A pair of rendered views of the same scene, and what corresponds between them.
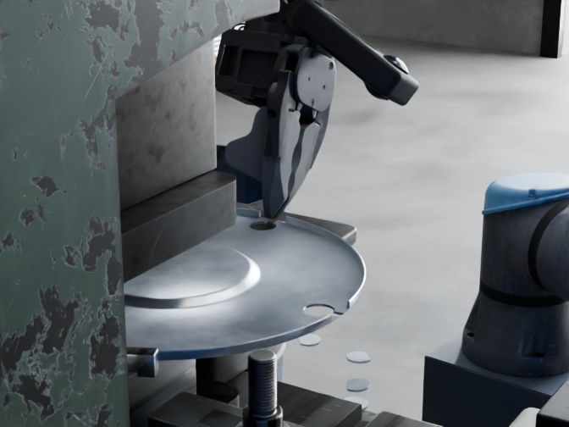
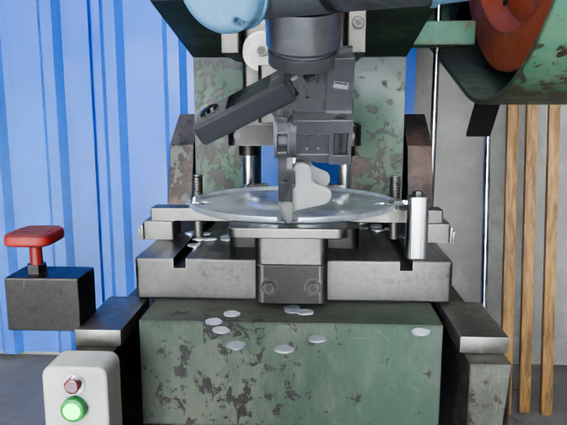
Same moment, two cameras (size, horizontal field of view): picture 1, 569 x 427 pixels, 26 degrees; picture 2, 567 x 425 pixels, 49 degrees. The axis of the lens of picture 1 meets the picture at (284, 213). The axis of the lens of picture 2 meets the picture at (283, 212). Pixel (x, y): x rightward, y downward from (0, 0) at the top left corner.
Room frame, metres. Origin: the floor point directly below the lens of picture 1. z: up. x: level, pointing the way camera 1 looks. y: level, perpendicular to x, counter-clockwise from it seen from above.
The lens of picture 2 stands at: (1.63, -0.34, 0.92)
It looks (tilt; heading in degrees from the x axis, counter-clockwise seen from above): 10 degrees down; 152
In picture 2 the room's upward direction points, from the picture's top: straight up
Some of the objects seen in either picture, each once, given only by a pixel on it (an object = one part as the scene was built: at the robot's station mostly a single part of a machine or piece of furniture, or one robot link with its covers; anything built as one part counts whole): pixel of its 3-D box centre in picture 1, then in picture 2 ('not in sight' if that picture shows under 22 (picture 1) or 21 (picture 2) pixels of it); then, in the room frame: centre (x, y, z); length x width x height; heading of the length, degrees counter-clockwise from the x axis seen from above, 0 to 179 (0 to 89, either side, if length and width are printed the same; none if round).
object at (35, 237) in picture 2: not in sight; (36, 258); (0.78, -0.25, 0.72); 0.07 x 0.06 x 0.08; 149
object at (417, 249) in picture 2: not in sight; (416, 224); (0.95, 0.23, 0.75); 0.03 x 0.03 x 0.10; 59
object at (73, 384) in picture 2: not in sight; (72, 384); (0.93, -0.24, 0.61); 0.02 x 0.01 x 0.02; 59
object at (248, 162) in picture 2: not in sight; (249, 172); (0.66, 0.11, 0.81); 0.02 x 0.02 x 0.14
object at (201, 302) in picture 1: (172, 272); (292, 201); (0.86, 0.08, 0.78); 0.29 x 0.29 x 0.01
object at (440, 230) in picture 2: not in sight; (400, 207); (0.84, 0.29, 0.76); 0.17 x 0.06 x 0.10; 59
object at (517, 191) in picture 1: (534, 229); not in sight; (1.42, -0.31, 0.62); 0.13 x 0.12 x 0.14; 32
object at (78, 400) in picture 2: not in sight; (73, 408); (0.93, -0.24, 0.58); 0.03 x 0.01 x 0.03; 59
